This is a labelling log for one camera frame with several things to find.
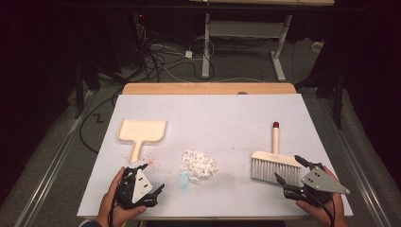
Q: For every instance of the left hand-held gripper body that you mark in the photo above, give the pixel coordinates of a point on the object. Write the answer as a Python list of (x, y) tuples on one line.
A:
[(140, 187)]

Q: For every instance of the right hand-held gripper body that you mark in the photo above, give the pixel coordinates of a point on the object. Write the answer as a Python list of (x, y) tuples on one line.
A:
[(320, 181)]

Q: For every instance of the cream hand brush red tip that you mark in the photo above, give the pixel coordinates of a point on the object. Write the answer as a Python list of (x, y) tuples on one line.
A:
[(274, 164)]

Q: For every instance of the cream plastic dustpan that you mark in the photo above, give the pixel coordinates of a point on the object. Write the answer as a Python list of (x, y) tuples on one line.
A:
[(142, 130)]

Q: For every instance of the person's right hand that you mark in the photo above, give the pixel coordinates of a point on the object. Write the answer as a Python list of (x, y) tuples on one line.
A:
[(331, 214)]

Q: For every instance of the person's left hand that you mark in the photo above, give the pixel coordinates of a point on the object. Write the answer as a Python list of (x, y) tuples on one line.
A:
[(108, 208)]

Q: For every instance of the pile of white paper scraps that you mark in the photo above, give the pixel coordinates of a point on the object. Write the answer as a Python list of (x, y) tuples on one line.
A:
[(199, 164)]

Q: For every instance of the black metal stand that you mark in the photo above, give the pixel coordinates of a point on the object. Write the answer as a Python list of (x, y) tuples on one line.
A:
[(339, 101)]

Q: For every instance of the white table cover board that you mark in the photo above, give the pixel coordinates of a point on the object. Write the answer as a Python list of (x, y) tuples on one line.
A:
[(214, 126)]

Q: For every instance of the wooden table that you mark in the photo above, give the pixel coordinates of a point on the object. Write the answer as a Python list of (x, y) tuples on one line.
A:
[(205, 88)]

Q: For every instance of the white power adapter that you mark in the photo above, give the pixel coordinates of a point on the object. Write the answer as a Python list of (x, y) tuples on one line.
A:
[(188, 54)]

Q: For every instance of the white metal desk frame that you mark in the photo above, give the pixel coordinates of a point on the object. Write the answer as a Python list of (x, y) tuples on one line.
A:
[(206, 47)]

